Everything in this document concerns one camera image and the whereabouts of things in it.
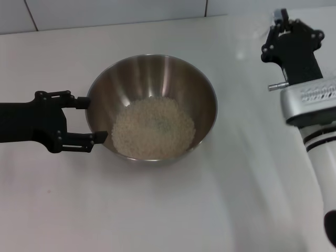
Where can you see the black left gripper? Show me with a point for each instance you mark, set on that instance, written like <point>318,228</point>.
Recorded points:
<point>26,120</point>

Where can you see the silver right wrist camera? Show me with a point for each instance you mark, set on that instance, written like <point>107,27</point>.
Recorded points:
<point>304,107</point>

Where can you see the white rice grains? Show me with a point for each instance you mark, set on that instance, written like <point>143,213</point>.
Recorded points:
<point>147,131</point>

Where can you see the stainless steel mixing bowl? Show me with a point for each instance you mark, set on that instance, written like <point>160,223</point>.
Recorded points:
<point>157,78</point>

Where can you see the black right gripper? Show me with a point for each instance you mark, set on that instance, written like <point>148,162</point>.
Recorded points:
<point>299,57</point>

